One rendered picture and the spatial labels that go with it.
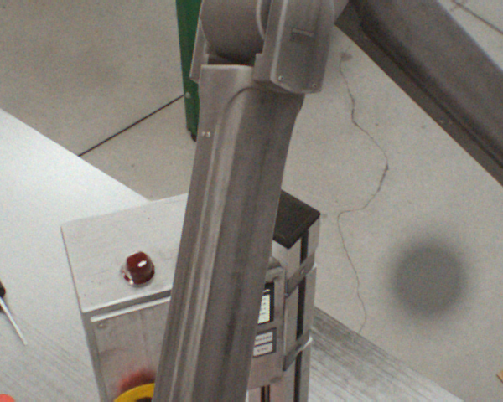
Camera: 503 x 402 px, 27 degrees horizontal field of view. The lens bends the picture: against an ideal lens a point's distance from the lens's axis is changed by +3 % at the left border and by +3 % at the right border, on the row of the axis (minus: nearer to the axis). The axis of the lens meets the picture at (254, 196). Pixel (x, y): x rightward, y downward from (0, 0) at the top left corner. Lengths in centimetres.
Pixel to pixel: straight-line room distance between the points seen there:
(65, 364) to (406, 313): 121
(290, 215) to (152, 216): 12
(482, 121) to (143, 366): 34
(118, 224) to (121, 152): 204
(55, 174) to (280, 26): 114
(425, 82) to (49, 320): 94
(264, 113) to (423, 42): 14
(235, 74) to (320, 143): 224
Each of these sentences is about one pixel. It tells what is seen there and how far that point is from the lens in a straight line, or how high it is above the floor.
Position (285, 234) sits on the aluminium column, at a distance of 82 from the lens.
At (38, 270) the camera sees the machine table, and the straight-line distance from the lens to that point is 166.
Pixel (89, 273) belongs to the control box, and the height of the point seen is 148.
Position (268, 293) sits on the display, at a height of 145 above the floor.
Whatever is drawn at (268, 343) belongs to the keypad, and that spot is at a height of 137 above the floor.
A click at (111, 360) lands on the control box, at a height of 141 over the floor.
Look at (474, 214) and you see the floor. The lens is 280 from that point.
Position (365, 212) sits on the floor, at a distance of 276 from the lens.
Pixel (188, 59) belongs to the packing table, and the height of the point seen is 31.
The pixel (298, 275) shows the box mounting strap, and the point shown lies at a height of 144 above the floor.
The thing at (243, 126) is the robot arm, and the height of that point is 166.
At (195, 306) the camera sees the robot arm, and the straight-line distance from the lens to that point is 69.
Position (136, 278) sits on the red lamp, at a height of 149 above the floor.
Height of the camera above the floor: 216
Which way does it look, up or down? 51 degrees down
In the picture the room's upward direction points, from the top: straight up
